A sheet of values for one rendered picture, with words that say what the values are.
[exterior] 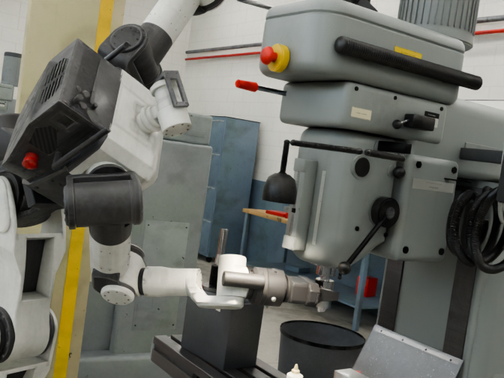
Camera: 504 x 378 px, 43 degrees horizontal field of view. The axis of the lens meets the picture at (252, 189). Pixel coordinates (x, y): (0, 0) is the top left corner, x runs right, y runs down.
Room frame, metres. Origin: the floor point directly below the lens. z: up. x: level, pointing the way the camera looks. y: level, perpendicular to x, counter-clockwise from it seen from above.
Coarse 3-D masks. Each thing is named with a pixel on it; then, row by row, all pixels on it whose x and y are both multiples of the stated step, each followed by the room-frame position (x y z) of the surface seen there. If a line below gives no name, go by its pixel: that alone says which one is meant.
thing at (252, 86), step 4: (236, 80) 1.49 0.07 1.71; (240, 80) 1.49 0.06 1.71; (244, 80) 1.50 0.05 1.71; (236, 84) 1.49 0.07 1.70; (240, 84) 1.49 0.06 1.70; (244, 84) 1.49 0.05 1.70; (248, 84) 1.50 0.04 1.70; (252, 84) 1.50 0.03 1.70; (256, 84) 1.51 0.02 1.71; (244, 88) 1.50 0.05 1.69; (248, 88) 1.50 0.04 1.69; (252, 88) 1.51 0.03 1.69; (256, 88) 1.51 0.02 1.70; (260, 88) 1.52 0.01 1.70; (264, 88) 1.53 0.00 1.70; (268, 88) 1.54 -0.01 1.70; (272, 88) 1.54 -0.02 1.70; (268, 92) 1.54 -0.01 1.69; (272, 92) 1.55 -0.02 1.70; (276, 92) 1.55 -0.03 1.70; (280, 92) 1.56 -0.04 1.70; (284, 92) 1.56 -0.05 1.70
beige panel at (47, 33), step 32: (32, 0) 2.79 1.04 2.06; (64, 0) 2.87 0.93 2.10; (96, 0) 2.95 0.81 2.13; (32, 32) 2.80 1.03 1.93; (64, 32) 2.88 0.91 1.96; (96, 32) 2.96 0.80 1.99; (32, 64) 2.81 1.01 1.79; (64, 256) 2.95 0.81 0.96; (64, 288) 2.96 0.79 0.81; (64, 320) 2.97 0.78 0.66; (64, 352) 2.98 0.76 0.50
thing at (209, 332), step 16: (208, 288) 1.89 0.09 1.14; (192, 304) 1.91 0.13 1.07; (256, 304) 1.83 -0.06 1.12; (192, 320) 1.90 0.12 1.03; (208, 320) 1.84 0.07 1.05; (224, 320) 1.79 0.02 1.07; (240, 320) 1.79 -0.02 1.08; (256, 320) 1.83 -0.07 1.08; (192, 336) 1.90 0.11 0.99; (208, 336) 1.84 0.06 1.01; (224, 336) 1.78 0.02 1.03; (240, 336) 1.80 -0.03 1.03; (256, 336) 1.84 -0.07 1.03; (208, 352) 1.83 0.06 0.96; (224, 352) 1.77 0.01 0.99; (240, 352) 1.80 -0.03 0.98; (256, 352) 1.84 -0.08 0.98; (224, 368) 1.77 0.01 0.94
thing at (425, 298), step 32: (480, 192) 1.73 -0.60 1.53; (448, 256) 1.72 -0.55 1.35; (384, 288) 1.89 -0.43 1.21; (416, 288) 1.80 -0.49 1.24; (448, 288) 1.71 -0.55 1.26; (480, 288) 1.64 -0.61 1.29; (384, 320) 1.87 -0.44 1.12; (416, 320) 1.78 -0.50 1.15; (448, 320) 1.69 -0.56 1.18; (480, 320) 1.64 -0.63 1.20; (448, 352) 1.68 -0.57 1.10; (480, 352) 1.64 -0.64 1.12
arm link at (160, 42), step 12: (144, 24) 1.61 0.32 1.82; (156, 36) 1.59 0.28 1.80; (168, 36) 1.61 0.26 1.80; (156, 48) 1.59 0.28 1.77; (168, 48) 1.63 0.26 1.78; (144, 60) 1.55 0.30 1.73; (156, 60) 1.60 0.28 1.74; (144, 72) 1.58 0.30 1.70; (156, 72) 1.61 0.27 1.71; (144, 84) 1.61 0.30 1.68
